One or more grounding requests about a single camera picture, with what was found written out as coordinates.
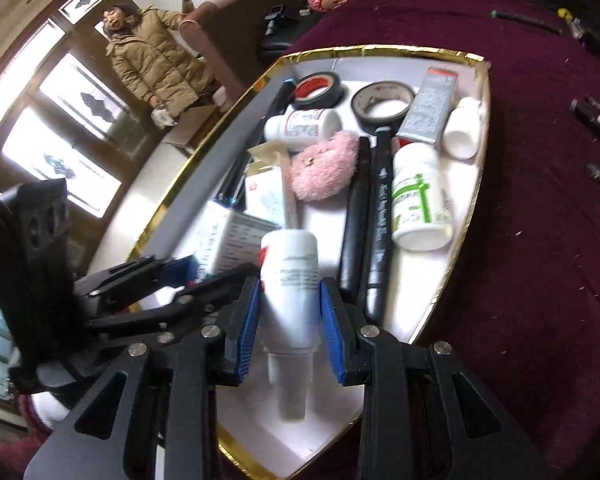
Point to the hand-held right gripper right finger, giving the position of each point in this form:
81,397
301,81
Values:
335,335

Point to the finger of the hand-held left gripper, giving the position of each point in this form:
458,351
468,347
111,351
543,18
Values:
180,312
180,270

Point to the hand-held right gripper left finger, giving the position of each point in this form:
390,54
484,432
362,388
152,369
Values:
245,335

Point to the blue white carton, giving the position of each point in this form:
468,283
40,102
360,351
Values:
212,240

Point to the white nozzle bottle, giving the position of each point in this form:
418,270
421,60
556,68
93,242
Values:
290,280

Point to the small white box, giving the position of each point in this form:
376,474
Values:
265,195

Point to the thick black marker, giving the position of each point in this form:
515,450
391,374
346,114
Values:
355,220

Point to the black marker grey caps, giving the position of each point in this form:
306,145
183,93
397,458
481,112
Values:
380,220

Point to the small white brown carton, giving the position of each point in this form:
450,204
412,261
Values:
267,152

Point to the white bottle green label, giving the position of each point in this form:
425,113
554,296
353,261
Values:
420,200

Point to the pink plush toy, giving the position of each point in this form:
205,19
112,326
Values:
325,167

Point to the gold-edged box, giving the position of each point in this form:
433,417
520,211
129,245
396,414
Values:
455,200

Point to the small white bottle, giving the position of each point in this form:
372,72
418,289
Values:
462,130

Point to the silver white box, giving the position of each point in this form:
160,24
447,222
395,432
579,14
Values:
427,110

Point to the white bottle red label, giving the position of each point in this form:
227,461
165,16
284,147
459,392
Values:
305,127

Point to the grey tape roll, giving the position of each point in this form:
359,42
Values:
365,110

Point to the black tape roll red core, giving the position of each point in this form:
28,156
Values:
320,91

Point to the brown armchair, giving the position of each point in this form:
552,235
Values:
215,45

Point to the wooden glass door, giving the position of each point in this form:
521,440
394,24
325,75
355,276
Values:
80,45

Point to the black marker green tip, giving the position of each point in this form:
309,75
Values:
525,21

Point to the black items near thermos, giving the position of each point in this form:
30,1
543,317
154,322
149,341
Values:
597,42

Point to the yellow object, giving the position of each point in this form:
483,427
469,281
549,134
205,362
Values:
564,13

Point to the small black camera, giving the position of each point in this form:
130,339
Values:
275,15

